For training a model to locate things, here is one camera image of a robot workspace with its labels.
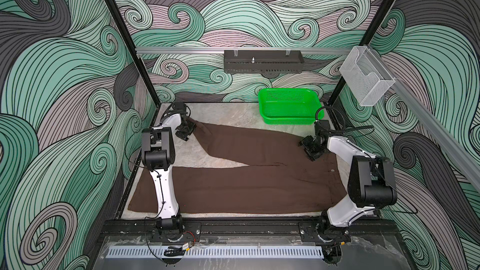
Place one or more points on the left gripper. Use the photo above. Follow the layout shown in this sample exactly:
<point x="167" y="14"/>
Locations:
<point x="191" y="125"/>

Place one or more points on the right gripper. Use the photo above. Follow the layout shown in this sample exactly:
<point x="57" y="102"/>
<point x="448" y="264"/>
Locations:
<point x="304" y="142"/>

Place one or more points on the brown trousers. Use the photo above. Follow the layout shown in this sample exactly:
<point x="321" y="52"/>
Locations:
<point x="273" y="176"/>

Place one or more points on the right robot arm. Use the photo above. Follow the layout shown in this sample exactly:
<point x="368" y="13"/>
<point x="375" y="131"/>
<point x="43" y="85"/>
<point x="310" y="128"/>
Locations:
<point x="371" y="183"/>

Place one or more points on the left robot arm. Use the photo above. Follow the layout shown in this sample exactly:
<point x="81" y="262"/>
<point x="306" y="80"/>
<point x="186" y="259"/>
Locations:
<point x="158" y="156"/>

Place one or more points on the green plastic basket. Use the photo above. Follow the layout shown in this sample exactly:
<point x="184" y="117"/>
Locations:
<point x="289" y="106"/>

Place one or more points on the black frame post left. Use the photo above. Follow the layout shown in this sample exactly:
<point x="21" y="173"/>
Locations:
<point x="131" y="48"/>

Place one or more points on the black frame post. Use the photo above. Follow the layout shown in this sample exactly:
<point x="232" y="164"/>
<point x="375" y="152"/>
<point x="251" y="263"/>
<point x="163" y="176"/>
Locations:
<point x="378" y="19"/>
<point x="131" y="48"/>

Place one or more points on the clear acrylic wall holder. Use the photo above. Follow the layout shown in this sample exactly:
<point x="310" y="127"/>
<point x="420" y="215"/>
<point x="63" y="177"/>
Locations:
<point x="367" y="75"/>

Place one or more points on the black perforated wall tray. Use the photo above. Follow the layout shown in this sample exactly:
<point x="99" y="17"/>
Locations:
<point x="269" y="63"/>

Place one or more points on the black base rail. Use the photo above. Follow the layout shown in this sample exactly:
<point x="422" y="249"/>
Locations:
<point x="307" y="228"/>

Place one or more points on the white slotted cable duct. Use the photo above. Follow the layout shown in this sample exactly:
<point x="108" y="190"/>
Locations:
<point x="300" y="252"/>

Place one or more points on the aluminium rail right wall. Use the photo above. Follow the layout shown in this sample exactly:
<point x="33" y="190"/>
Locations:
<point x="413" y="90"/>

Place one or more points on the black frame post right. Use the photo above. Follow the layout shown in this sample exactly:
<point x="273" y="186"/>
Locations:
<point x="378" y="19"/>

